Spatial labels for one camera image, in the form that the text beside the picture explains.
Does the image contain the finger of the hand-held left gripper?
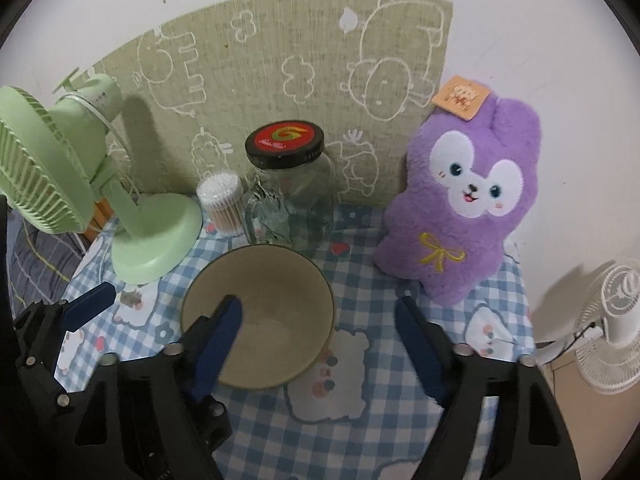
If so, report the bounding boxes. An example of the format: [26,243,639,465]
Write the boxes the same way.
[62,282,117,332]

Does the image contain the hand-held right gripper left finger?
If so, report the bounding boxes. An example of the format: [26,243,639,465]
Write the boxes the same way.
[75,295,246,480]

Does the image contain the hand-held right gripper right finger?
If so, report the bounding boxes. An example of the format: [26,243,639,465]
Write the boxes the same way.
[395,296,581,480]

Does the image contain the beige floral ceramic bowl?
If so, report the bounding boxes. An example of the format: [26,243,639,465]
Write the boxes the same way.
[180,244,337,392]

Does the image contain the grey plaid pillow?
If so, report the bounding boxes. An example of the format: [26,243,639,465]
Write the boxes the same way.
[5,215,96,306]

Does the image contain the green desk fan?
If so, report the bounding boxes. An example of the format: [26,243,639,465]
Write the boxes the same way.
[0,73,204,285]

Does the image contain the blue checkered tablecloth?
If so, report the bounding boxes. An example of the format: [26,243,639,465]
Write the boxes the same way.
[52,200,537,480]

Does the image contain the purple plush rabbit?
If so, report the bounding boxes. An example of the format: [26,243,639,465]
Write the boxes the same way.
[375,75,543,306]

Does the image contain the cotton swab container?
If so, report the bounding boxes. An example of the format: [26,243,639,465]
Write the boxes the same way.
[196,171,245,237]

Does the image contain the glass jar with black lid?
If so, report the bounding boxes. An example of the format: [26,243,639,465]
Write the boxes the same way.
[243,120,337,256]

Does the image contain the white standing fan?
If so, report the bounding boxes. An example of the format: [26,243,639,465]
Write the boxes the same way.
[535,258,640,397]

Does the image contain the green printed wall mat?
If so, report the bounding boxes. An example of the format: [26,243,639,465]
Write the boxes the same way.
[82,0,455,211]

